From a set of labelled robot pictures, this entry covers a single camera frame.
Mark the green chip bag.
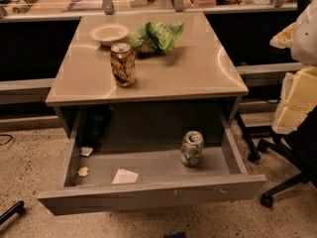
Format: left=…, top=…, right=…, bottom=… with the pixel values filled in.
left=129, top=22, right=184, bottom=55

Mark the brown gold soda can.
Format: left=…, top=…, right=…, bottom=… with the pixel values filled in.
left=110, top=43, right=136, bottom=87

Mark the grey counter cabinet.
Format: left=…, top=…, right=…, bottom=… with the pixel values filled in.
left=46, top=12, right=248, bottom=132

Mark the white paper slip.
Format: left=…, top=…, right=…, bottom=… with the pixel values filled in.
left=112, top=169, right=139, bottom=184

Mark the black chair leg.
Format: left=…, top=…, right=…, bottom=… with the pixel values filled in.
left=0, top=200, right=26, bottom=225

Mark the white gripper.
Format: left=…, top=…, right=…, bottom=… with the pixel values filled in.
left=269, top=23, right=317, bottom=135

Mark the small yellow scrap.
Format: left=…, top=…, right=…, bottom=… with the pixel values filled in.
left=77, top=167, right=89, bottom=178

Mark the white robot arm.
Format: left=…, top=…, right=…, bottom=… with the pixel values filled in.
left=269, top=0, right=317, bottom=135

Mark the grey open drawer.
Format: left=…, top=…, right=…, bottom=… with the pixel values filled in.
left=38, top=110, right=265, bottom=215

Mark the black office chair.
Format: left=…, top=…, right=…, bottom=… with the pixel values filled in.
left=257, top=109, right=317, bottom=209

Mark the green white 7up can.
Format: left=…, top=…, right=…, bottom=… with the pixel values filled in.
left=180, top=131, right=204, bottom=167

